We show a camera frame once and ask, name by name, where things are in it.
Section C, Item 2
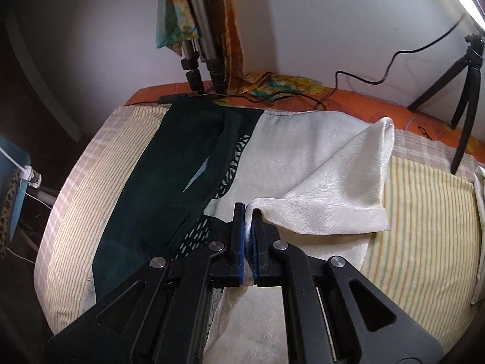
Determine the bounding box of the striped checked bedsheet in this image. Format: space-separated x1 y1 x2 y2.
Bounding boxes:
34 104 485 349

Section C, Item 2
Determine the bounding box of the orange-brown hanging cloth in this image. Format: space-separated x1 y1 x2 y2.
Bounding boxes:
222 0 248 93

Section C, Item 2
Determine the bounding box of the leopard print cloth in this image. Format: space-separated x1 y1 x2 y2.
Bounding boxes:
0 169 20 253

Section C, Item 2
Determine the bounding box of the yellow teal floral cloth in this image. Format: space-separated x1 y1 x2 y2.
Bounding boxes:
242 71 323 102

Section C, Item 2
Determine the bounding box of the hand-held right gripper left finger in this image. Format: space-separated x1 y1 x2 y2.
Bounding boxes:
45 202 246 364

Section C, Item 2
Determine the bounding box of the white and green cloth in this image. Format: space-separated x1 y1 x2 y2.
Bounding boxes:
93 96 396 364

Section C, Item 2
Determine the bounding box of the tall silver tripod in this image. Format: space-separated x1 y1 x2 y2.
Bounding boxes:
181 0 232 95

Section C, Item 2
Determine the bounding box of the white charger with cable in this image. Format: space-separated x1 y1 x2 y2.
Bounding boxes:
0 146 43 189

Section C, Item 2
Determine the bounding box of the blue board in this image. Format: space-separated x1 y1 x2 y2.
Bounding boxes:
0 134 33 243

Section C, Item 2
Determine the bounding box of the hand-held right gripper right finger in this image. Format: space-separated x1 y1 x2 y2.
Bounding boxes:
248 209 445 364

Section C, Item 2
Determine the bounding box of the black cable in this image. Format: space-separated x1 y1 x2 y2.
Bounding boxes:
159 11 472 112

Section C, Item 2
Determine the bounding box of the small black tripod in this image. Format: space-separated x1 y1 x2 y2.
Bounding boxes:
407 32 485 175

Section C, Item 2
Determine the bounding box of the orange floral bedsheet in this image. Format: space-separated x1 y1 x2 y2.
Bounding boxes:
125 81 485 156

